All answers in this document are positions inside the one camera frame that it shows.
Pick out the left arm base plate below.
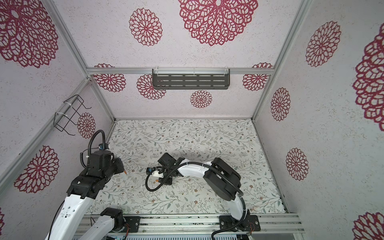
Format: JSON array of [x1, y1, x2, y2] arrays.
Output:
[[112, 217, 141, 234]]

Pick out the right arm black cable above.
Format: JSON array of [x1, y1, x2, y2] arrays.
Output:
[[145, 161, 250, 240]]

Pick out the dark grey wall shelf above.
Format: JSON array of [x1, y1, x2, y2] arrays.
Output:
[[152, 69, 231, 90]]

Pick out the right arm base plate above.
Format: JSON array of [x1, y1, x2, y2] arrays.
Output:
[[219, 215, 261, 232]]

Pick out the black wire wall rack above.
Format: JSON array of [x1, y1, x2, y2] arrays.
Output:
[[53, 94, 91, 136]]

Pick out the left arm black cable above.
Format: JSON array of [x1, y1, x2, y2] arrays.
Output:
[[79, 129, 106, 169]]

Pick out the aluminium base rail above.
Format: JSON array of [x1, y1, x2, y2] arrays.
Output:
[[73, 214, 305, 240]]

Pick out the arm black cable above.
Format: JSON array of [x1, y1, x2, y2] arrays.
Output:
[[145, 161, 250, 240], [79, 129, 106, 169]]

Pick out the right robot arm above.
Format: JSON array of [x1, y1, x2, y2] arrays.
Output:
[[148, 153, 247, 222]]

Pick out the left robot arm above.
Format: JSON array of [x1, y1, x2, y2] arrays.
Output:
[[46, 150, 126, 240]]

